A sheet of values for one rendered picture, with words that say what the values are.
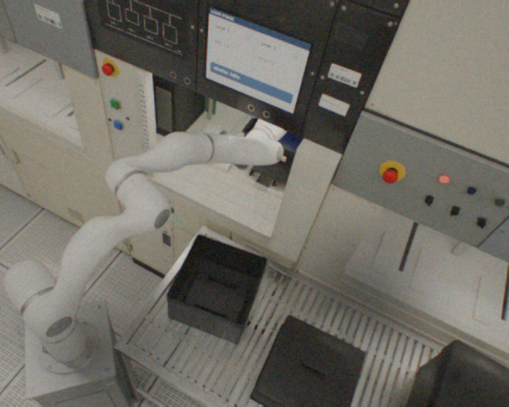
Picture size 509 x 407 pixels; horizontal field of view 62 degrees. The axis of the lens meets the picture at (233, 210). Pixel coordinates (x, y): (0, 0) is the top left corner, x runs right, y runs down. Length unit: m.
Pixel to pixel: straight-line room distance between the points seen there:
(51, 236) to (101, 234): 1.65
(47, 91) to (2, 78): 0.24
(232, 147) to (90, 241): 0.49
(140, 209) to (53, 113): 1.16
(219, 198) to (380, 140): 0.79
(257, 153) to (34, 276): 0.72
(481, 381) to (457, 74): 0.89
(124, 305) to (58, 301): 1.31
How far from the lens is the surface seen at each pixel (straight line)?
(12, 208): 2.99
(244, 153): 1.29
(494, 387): 1.53
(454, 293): 1.80
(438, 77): 1.08
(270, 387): 1.43
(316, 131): 1.22
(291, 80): 1.17
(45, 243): 2.77
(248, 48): 1.18
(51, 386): 1.58
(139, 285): 2.51
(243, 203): 1.74
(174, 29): 1.29
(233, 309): 1.60
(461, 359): 1.51
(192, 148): 1.14
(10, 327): 2.57
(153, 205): 1.09
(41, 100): 2.29
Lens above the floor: 2.23
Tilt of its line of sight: 53 degrees down
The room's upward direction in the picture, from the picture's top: 9 degrees clockwise
